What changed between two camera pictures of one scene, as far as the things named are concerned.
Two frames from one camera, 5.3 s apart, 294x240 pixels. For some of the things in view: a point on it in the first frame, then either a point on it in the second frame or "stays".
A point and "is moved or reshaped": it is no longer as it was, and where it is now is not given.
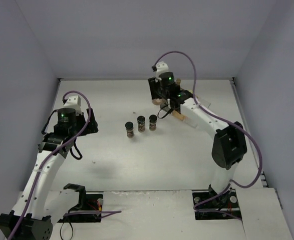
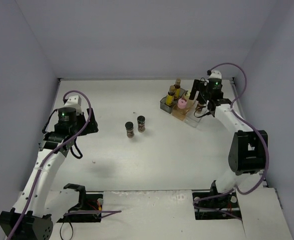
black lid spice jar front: [129, 129] stays
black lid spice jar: [153, 122] is moved or reshaped
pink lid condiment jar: [159, 101] is moved or reshaped
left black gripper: [91, 122] stays
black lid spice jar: [141, 123] stays
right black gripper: [152, 88] to [195, 88]
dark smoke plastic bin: [165, 107] stays
